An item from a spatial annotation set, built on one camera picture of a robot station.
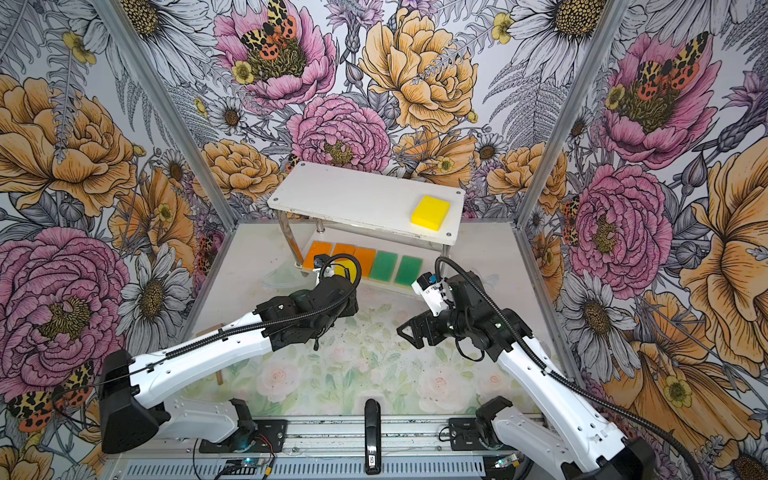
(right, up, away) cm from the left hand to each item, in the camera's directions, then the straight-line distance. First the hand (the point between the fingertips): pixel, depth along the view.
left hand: (343, 299), depth 77 cm
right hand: (+17, -7, -5) cm, 20 cm away
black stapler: (+8, -31, -6) cm, 32 cm away
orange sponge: (-14, +13, +27) cm, 33 cm away
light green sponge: (+18, +6, +21) cm, 28 cm away
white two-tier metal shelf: (-4, +22, -1) cm, 22 cm away
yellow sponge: (+22, +22, -1) cm, 31 cm away
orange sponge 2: (-4, +13, +29) cm, 32 cm away
